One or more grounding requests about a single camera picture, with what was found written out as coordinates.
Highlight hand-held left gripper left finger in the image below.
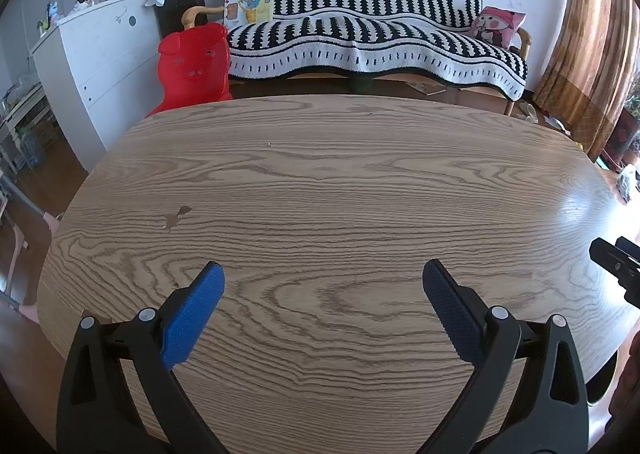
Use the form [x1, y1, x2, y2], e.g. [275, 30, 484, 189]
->
[56, 261, 231, 454]

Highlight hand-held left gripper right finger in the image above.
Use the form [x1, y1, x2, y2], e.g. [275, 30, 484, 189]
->
[422, 259, 591, 454]

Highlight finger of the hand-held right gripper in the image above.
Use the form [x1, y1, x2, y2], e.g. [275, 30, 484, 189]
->
[615, 235, 640, 263]
[589, 237, 640, 308]

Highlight black bin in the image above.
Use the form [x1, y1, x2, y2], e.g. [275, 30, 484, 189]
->
[587, 349, 617, 407]

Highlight person's right forearm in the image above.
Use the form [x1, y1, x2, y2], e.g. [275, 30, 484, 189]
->
[607, 334, 640, 435]

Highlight grey plastic bag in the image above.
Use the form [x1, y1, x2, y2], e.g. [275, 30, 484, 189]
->
[617, 169, 640, 205]

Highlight potted plant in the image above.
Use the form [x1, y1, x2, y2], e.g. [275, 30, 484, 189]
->
[602, 84, 640, 170]

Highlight grey pink metal stand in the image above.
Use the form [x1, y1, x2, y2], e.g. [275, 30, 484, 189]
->
[0, 174, 63, 322]

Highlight brown curtain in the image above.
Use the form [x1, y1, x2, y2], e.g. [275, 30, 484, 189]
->
[532, 0, 640, 162]

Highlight brown cardboard piece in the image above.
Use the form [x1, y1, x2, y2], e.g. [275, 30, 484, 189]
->
[405, 79, 446, 96]

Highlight red plastic toy chair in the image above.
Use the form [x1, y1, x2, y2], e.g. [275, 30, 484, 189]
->
[147, 24, 235, 119]

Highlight white shelf rack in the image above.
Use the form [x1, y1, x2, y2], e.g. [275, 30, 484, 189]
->
[0, 81, 56, 175]

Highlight pink cartoon cushion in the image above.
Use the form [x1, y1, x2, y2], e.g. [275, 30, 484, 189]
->
[470, 6, 528, 50]

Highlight white cabinet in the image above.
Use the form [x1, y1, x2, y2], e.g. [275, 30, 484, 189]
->
[30, 0, 168, 172]

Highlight black white striped sofa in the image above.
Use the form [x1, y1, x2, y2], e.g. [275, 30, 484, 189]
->
[223, 0, 528, 102]

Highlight wooden sofa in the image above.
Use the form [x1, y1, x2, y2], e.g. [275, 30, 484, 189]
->
[181, 0, 533, 117]

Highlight black speaker box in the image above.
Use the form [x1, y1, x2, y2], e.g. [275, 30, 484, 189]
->
[152, 0, 207, 40]

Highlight colourful picture book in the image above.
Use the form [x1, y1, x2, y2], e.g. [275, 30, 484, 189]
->
[223, 0, 274, 26]

